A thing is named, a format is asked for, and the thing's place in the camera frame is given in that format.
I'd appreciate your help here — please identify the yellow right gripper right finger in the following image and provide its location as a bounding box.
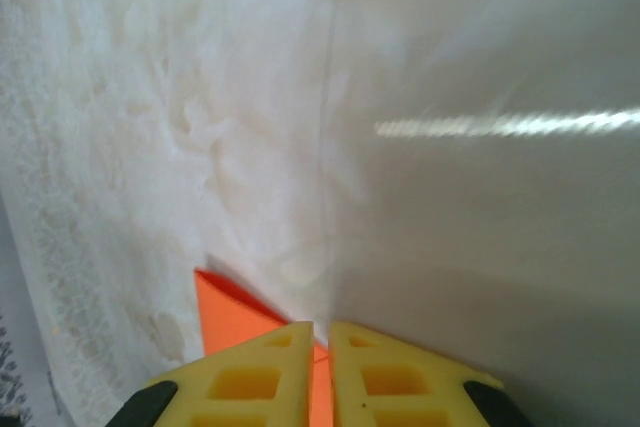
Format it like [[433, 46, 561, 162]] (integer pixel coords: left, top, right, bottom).
[[328, 320, 531, 427]]

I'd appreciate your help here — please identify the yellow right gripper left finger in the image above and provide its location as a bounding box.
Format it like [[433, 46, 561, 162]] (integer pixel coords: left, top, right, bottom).
[[112, 320, 315, 427]]

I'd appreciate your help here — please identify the orange cloth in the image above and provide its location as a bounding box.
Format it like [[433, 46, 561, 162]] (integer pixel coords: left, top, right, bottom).
[[193, 266, 334, 427]]

